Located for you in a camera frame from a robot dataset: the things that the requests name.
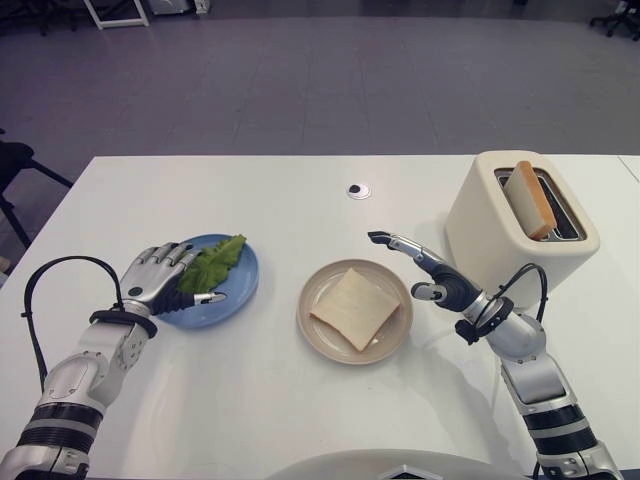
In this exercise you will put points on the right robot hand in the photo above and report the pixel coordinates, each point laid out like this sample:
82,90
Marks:
452,285

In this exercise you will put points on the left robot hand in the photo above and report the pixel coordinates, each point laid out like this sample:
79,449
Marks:
150,277

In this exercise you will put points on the green lettuce leaf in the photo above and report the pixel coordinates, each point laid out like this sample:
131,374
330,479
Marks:
215,265

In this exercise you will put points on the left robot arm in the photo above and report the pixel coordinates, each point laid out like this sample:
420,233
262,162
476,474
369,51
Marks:
75,380

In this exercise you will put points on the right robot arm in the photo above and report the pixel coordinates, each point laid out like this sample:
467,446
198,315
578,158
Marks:
535,380

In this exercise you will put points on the cream toaster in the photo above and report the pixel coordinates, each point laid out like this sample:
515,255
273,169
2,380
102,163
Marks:
480,235

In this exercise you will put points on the blue plate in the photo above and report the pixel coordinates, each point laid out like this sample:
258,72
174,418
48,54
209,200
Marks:
245,280

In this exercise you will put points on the bread slice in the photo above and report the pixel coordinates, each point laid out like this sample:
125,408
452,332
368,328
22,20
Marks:
525,200
355,310

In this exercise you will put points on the beige plate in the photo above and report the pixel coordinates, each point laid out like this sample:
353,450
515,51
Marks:
320,345

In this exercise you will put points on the robot body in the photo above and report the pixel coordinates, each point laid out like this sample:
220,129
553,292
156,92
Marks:
395,462

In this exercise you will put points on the black office chair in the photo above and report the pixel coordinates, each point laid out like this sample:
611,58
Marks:
50,12
617,17

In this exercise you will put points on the white table frame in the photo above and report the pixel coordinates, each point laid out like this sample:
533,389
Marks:
122,22

